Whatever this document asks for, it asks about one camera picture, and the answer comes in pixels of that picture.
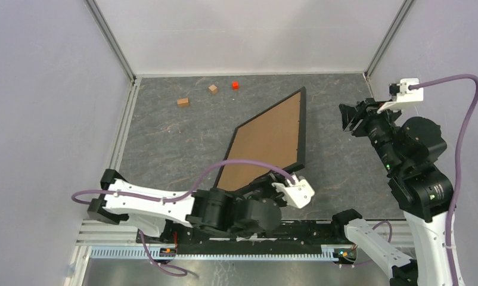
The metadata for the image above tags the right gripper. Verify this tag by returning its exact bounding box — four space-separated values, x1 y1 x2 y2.
338 95 404 172

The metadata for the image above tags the black picture frame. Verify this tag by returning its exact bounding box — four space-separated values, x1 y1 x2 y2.
213 87 307 193

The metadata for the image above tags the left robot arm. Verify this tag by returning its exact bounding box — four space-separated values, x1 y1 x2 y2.
87 169 312 243

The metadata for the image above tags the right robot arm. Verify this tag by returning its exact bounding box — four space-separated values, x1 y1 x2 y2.
330 98 464 285

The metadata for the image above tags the red cube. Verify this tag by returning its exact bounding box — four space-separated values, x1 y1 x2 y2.
231 82 240 90

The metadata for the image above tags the light wooden cube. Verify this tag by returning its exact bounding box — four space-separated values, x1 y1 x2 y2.
208 85 218 95

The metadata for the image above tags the brown wooden block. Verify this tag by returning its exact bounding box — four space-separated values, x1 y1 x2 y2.
177 98 190 107

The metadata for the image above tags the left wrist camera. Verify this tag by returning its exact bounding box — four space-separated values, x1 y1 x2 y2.
271 173 315 209

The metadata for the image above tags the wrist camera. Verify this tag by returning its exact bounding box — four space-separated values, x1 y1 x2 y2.
271 173 315 209
377 78 424 114

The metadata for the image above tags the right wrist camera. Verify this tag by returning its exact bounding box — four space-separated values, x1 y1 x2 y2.
377 78 424 114

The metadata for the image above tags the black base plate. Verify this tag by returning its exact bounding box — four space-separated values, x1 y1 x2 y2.
145 220 353 255

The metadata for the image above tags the aluminium rail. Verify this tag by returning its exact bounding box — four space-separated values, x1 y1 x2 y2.
77 220 433 262

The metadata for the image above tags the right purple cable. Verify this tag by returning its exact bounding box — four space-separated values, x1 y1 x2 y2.
355 74 478 286

